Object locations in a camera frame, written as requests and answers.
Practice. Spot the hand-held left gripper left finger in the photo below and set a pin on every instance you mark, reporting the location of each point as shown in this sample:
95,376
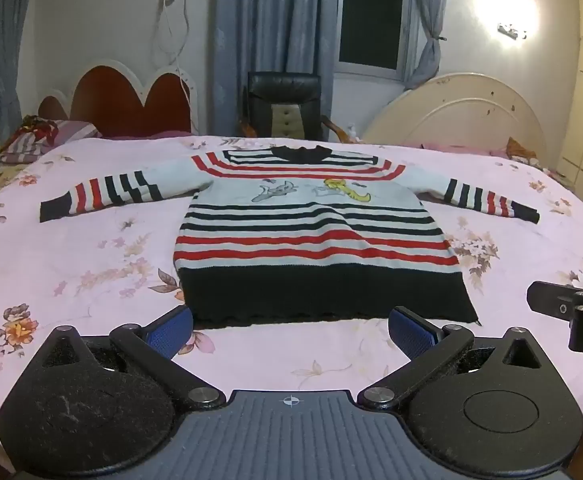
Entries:
170,332

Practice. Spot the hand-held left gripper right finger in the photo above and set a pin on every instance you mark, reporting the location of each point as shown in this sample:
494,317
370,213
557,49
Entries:
411,331

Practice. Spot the striped cartoon print sweater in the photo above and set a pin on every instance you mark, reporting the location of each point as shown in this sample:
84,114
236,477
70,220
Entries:
316,240

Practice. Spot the pink floral bed sheet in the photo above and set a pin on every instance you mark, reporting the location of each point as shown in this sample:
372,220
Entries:
71,260

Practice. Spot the orange cloth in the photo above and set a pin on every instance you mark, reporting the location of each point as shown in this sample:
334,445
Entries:
520,150

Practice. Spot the cream round headboard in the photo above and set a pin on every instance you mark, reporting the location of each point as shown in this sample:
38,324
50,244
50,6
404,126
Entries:
451,115

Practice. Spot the striped pink pillow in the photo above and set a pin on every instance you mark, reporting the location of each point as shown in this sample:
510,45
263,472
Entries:
46,140

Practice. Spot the red heart-shaped headboard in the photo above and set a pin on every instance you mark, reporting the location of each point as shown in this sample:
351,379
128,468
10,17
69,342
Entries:
116,100

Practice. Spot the black leather office chair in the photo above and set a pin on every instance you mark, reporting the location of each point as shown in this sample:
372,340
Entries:
284,105

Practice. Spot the grey tied-back curtain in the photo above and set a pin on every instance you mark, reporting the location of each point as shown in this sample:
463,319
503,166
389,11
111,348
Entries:
429,35

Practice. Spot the grey middle window curtain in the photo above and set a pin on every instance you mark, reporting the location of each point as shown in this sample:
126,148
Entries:
271,35

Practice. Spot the dark window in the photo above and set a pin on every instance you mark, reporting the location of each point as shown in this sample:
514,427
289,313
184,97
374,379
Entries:
374,15

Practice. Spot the grey pleated curtain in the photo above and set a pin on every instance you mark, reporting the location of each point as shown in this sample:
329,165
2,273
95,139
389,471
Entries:
9,50

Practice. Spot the bright wall lamp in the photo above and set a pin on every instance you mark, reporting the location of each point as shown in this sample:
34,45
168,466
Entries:
511,31

